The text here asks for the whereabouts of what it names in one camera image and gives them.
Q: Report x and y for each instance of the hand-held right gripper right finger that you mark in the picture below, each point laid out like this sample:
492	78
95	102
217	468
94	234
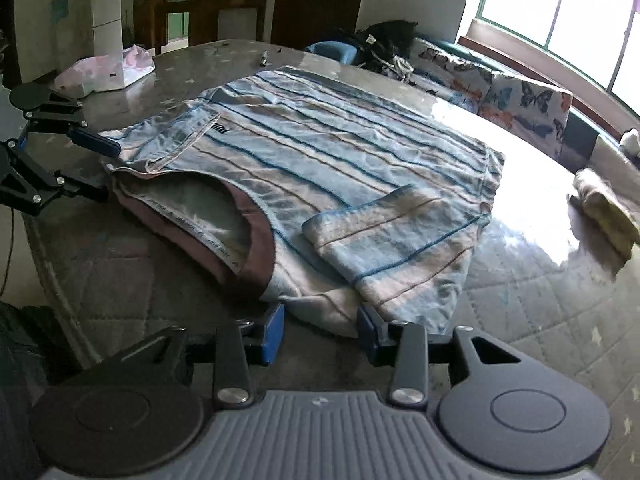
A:
365	332

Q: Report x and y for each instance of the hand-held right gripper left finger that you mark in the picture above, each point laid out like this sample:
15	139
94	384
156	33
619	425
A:
274	332

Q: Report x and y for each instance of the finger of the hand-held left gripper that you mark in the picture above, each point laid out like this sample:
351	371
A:
85	189
97	142

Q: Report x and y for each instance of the striped blue pink sweater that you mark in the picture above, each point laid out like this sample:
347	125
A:
350	150

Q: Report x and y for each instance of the pink white plastic packet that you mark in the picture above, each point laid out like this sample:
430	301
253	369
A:
95	75

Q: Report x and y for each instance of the white refrigerator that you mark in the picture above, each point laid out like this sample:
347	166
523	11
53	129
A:
106	10

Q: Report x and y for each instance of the dark wooden cabinet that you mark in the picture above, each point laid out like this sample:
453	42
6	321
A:
210	15

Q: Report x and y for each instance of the black marker pen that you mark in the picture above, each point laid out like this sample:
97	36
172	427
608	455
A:
263	59

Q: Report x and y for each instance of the dark wooden door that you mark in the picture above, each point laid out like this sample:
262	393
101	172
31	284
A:
300	10

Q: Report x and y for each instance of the blue chair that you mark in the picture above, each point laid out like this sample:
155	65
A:
335	50

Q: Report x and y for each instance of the folded yellow grey blanket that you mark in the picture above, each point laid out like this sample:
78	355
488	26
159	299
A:
605	205

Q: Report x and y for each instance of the butterfly print cushion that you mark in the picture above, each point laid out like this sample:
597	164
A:
530	105
450	70
580	132

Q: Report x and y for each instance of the black bag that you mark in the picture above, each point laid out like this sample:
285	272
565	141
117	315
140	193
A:
390	40

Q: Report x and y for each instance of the green framed window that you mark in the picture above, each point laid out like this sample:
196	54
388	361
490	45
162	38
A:
525	0

